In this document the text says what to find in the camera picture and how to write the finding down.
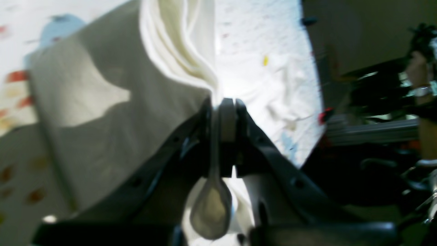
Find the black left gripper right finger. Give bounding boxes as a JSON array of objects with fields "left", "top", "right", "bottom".
[{"left": 220, "top": 98, "right": 400, "bottom": 246}]

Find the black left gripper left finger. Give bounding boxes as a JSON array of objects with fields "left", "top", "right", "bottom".
[{"left": 32, "top": 98, "right": 212, "bottom": 246}]

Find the white printed T-shirt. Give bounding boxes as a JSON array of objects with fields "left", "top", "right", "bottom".
[{"left": 27, "top": 0, "right": 325, "bottom": 240}]

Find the red clamp bottom right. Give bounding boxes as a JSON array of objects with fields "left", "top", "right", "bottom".
[{"left": 318, "top": 107, "right": 335, "bottom": 125}]

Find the terrazzo pattern tablecloth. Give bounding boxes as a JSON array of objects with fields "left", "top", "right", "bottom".
[{"left": 1, "top": 0, "right": 85, "bottom": 246}]

